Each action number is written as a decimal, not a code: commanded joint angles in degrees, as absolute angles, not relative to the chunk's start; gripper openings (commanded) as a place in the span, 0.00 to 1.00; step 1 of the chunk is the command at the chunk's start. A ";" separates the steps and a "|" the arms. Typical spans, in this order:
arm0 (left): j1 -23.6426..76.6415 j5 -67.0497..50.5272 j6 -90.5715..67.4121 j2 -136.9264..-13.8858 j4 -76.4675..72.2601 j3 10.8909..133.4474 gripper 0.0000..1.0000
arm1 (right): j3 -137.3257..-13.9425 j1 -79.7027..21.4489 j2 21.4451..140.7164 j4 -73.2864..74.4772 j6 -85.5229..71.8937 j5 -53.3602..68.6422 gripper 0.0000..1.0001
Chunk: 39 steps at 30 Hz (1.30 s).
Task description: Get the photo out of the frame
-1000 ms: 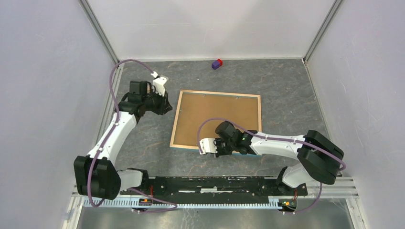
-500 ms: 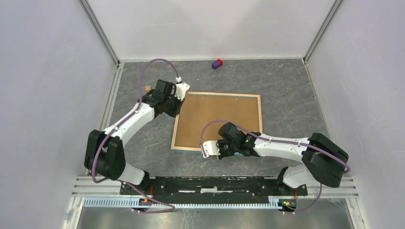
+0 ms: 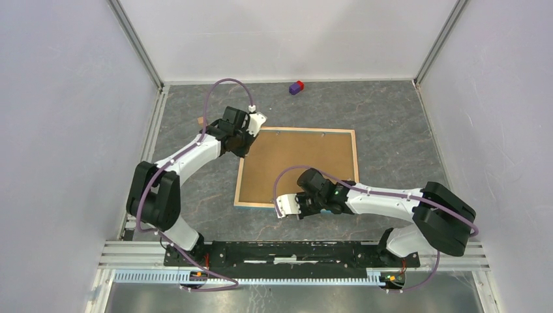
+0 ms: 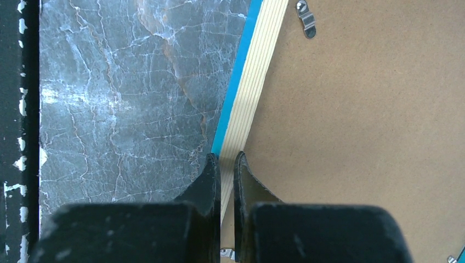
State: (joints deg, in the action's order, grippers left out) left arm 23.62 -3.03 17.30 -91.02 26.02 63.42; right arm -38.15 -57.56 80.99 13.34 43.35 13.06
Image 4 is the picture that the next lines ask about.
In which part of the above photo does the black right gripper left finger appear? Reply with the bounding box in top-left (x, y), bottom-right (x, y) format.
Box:
top-left (174, 153), bottom-right (221, 262)

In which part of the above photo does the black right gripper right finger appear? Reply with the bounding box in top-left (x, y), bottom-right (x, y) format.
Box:
top-left (233, 151), bottom-right (282, 262)

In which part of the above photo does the brown frame backing board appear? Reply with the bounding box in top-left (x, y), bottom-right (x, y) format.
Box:
top-left (220, 0), bottom-right (465, 263)

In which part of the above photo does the blue wooden picture frame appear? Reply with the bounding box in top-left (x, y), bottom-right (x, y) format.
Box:
top-left (211, 0), bottom-right (465, 263)

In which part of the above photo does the silver frame retaining clip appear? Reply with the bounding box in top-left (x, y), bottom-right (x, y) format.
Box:
top-left (296, 0), bottom-right (316, 39)
top-left (220, 248), bottom-right (235, 261)
top-left (446, 255), bottom-right (458, 263)

